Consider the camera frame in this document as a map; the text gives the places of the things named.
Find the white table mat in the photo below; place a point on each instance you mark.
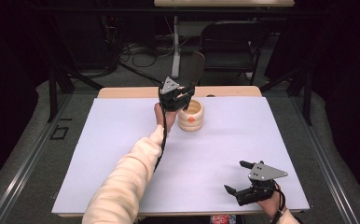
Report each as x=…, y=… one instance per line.
x=215, y=155

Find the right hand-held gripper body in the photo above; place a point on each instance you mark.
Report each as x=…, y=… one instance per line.
x=263, y=172

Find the cream ribbed knife holder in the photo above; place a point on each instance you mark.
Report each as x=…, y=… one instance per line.
x=196, y=119

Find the person's right hand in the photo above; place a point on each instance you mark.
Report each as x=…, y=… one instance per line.
x=271, y=205

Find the red and white object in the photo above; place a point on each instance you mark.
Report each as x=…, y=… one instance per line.
x=223, y=219

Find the black kitchen knife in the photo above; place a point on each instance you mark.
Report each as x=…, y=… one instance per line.
x=198, y=67

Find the white desk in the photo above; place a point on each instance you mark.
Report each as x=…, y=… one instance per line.
x=176, y=46

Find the black folding chair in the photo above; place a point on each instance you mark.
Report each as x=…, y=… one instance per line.
x=231, y=59

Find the person's left hand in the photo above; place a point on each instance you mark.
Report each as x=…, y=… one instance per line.
x=165, y=119

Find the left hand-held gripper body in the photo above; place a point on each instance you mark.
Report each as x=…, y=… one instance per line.
x=168, y=93

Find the black metal stand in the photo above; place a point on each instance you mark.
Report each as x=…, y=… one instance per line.
x=307, y=93
x=53, y=93

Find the wooden table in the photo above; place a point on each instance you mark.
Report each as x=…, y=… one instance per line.
x=131, y=92

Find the aluminium floor rail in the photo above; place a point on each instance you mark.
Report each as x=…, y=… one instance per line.
x=321, y=161
x=29, y=161

